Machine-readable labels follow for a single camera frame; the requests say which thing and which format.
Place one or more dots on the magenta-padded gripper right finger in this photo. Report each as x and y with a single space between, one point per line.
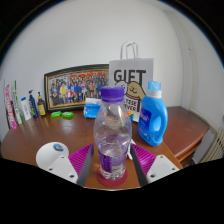
161 166

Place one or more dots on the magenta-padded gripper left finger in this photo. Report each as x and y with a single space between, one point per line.
63 166

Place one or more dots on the clear purple-capped water bottle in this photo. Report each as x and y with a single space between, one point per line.
112 133

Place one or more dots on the small white flat item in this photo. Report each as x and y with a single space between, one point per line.
132 146

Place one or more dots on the blue detergent bottle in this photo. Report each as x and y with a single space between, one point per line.
153 116

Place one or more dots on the flat round red coaster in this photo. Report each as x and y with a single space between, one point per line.
112 182

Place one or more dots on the small green packet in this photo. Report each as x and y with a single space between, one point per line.
56 114
67 115

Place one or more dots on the white radiator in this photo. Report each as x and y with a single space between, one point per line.
215 146

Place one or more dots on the colourful puzzle cube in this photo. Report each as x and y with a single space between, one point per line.
131 116

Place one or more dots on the blue tissue pack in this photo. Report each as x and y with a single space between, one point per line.
90 110

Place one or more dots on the amber pump bottle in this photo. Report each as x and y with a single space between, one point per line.
41 106

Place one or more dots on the dark blue pump bottle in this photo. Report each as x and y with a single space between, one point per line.
33 106

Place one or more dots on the white blue-capped lotion bottle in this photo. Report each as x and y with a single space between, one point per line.
26 110

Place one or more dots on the pink book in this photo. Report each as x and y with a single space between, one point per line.
10 110

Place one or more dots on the white book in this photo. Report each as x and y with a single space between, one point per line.
16 103

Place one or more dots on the framed group photo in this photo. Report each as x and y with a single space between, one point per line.
75 88

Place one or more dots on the white paper gift bag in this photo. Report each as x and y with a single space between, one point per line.
131 73

